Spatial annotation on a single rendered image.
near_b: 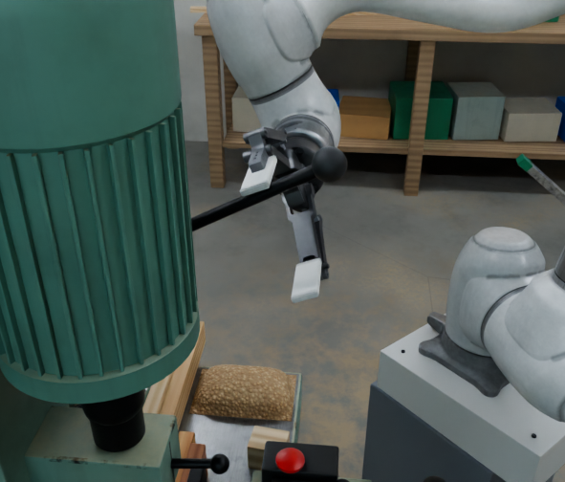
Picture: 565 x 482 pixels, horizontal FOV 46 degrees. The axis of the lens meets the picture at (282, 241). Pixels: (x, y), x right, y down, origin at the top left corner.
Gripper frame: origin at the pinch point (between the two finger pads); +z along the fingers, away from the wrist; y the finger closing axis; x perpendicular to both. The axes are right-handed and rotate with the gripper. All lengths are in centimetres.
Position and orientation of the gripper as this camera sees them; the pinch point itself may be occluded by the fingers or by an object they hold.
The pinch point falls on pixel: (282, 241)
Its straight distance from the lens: 68.9
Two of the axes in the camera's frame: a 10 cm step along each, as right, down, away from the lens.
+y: -3.8, -8.2, -4.4
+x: 9.2, -2.8, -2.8
